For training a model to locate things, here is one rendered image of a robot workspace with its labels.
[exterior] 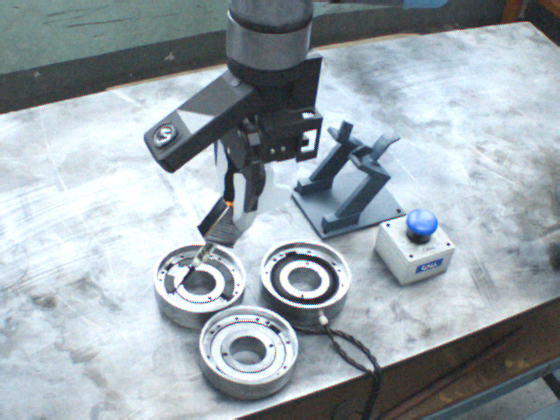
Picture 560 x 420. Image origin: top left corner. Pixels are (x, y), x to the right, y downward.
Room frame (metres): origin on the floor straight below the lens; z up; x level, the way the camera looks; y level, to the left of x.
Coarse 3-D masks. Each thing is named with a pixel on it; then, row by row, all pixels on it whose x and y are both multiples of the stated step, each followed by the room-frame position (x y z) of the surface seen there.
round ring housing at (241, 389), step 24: (240, 312) 0.57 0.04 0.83; (264, 312) 0.57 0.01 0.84; (240, 336) 0.54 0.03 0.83; (264, 336) 0.54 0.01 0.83; (288, 336) 0.55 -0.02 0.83; (264, 360) 0.51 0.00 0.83; (288, 360) 0.51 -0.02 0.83; (216, 384) 0.48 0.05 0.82; (240, 384) 0.47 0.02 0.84; (264, 384) 0.47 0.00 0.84
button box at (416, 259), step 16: (384, 224) 0.73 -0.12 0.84; (400, 224) 0.73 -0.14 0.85; (384, 240) 0.72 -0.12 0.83; (400, 240) 0.71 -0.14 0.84; (416, 240) 0.71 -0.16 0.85; (432, 240) 0.71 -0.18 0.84; (448, 240) 0.72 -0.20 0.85; (384, 256) 0.71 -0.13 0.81; (400, 256) 0.69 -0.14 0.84; (416, 256) 0.68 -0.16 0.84; (432, 256) 0.69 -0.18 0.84; (448, 256) 0.70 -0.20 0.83; (400, 272) 0.68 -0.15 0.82; (416, 272) 0.68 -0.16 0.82; (432, 272) 0.69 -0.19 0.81
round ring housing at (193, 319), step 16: (176, 256) 0.64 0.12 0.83; (192, 256) 0.64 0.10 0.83; (224, 256) 0.65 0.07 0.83; (160, 272) 0.61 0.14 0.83; (208, 272) 0.62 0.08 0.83; (240, 272) 0.63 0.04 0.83; (160, 288) 0.58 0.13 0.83; (208, 288) 0.62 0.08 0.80; (240, 288) 0.60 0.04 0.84; (160, 304) 0.57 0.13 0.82; (176, 304) 0.56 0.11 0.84; (224, 304) 0.57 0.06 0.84; (240, 304) 0.59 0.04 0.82; (176, 320) 0.56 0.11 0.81; (192, 320) 0.55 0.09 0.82
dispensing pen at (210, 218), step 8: (224, 200) 0.62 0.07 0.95; (232, 200) 0.63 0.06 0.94; (216, 208) 0.61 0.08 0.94; (224, 208) 0.61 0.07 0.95; (208, 216) 0.61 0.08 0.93; (216, 216) 0.61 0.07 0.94; (200, 224) 0.61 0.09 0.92; (208, 224) 0.60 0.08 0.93; (200, 232) 0.60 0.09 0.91; (200, 248) 0.60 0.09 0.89; (208, 248) 0.60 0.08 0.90; (200, 256) 0.60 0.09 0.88; (208, 256) 0.60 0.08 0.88; (192, 264) 0.59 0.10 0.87; (200, 264) 0.59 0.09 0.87; (192, 272) 0.59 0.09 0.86; (184, 280) 0.59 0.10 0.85; (176, 288) 0.58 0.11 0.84
